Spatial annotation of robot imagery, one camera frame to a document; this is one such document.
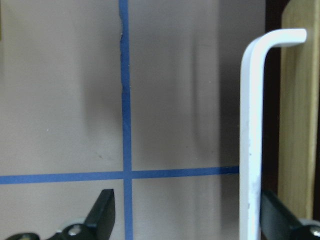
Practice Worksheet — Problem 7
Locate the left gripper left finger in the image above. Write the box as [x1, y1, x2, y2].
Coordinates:
[53, 189, 116, 240]

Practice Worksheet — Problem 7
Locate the white drawer handle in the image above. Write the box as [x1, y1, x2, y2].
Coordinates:
[239, 28, 307, 240]

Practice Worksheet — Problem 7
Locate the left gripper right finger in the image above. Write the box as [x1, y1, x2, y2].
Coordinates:
[260, 190, 320, 240]

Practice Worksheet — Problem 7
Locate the light wooden drawer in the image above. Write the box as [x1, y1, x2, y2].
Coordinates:
[262, 0, 320, 220]

